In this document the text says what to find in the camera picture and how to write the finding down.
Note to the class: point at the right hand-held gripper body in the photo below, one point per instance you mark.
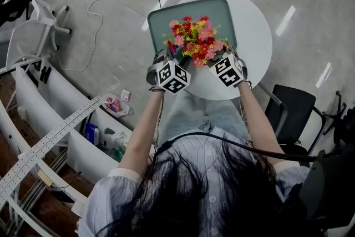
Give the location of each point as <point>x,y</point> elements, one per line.
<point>228,70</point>

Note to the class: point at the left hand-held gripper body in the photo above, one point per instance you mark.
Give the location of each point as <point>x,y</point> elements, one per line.
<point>173,77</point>

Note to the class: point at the potted pink red flowers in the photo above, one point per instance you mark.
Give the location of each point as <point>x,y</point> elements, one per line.
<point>198,40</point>

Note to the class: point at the green rectangular tray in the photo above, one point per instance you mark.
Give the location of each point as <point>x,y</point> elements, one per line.
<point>172,15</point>

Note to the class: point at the person's left forearm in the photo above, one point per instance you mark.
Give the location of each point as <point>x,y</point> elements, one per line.
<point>141,133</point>

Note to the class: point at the person's right forearm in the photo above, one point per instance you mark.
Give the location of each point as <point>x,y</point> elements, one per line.
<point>259,125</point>

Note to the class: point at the black wrist band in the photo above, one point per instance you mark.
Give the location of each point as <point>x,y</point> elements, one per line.
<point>156,88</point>

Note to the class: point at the person's light blue jeans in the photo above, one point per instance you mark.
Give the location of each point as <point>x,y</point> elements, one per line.
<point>194,116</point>

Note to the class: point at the plastic bag with pink items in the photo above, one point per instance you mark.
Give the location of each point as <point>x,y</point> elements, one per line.
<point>115,105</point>

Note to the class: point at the black visitor chair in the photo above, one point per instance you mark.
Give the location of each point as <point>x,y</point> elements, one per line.
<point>296,116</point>

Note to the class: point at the blue box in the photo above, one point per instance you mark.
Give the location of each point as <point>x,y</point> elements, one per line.
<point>91,134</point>

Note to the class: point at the person's light striped shirt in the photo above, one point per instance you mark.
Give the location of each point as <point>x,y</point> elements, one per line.
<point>210,175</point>

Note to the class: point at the white curved shelf unit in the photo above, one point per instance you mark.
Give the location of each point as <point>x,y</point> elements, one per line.
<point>55,108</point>

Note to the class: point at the black office chair with castors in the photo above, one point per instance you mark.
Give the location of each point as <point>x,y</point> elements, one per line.
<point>342,119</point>

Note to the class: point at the white mesh office chair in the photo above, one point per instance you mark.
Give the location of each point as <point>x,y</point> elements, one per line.
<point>30,33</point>

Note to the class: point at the black head-mounted device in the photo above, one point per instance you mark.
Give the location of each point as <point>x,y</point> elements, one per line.
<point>330,188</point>

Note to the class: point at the black swivel office chair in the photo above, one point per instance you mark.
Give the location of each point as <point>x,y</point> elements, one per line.
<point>16,0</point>

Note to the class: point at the perforated metal rail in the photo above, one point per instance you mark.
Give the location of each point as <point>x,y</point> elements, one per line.
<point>47,141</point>

